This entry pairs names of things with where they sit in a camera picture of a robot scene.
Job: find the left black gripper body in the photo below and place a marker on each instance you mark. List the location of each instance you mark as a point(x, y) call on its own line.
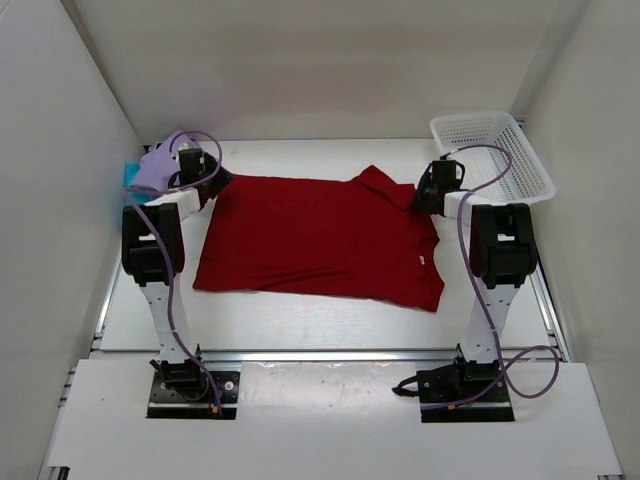
point(211, 168)

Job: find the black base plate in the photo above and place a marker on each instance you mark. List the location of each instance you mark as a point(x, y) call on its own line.
point(184, 391)
point(465, 407)

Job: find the teal t shirt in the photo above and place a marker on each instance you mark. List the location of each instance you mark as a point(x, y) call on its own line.
point(130, 171)

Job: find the purple t shirt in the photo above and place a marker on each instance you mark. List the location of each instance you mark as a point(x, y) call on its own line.
point(158, 165)

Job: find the aluminium rail front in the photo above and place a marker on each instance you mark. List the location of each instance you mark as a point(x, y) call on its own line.
point(331, 356)

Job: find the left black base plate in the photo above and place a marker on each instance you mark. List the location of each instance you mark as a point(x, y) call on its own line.
point(184, 391)

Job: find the red t shirt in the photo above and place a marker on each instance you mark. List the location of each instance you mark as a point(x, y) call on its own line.
point(358, 238)

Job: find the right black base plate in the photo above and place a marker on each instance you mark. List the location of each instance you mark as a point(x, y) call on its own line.
point(465, 407)

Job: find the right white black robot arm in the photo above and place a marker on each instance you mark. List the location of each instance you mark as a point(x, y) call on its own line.
point(499, 254)

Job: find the white plastic basket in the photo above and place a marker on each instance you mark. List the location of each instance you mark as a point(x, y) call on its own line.
point(488, 143)

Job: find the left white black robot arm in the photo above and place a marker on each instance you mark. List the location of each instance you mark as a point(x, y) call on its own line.
point(153, 254)

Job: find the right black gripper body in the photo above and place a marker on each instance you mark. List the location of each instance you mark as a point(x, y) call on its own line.
point(436, 184)

